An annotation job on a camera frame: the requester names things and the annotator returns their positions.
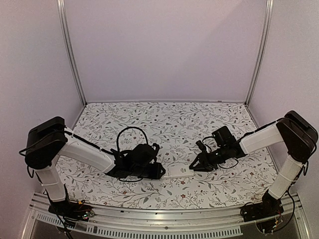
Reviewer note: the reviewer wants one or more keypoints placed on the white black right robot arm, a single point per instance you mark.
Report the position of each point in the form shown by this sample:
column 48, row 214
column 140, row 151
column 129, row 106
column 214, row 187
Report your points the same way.
column 291, row 132

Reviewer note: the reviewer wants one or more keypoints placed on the floral patterned table mat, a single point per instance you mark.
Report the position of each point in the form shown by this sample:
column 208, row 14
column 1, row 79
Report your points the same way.
column 175, row 127

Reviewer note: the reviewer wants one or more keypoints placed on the right aluminium frame post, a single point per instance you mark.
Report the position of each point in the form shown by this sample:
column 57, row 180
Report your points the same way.
column 261, row 51

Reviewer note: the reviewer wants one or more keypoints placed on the front aluminium rail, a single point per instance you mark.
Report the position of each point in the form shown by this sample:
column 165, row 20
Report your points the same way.
column 213, row 223

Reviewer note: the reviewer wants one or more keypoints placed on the left aluminium frame post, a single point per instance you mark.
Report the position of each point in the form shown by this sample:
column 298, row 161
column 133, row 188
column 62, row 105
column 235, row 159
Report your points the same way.
column 69, row 50

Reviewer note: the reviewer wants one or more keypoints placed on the white remote control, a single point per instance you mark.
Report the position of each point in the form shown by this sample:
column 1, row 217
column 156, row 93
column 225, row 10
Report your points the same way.
column 181, row 171

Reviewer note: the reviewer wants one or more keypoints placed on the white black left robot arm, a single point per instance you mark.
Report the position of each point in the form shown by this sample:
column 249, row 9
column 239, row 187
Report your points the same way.
column 53, row 139

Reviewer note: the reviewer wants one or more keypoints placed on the white battery cover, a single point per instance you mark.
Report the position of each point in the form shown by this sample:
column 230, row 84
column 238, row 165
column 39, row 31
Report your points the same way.
column 168, row 173

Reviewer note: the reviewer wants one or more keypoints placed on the aluminium frame post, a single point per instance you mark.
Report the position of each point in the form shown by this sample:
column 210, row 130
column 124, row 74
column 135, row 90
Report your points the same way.
column 261, row 51
column 69, row 50

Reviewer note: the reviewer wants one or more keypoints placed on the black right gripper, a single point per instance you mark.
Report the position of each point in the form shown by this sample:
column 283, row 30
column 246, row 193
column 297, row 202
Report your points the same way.
column 208, row 158

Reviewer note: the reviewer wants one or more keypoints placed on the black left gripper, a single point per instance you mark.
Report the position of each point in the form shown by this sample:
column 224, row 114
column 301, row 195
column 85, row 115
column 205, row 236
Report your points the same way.
column 156, row 175

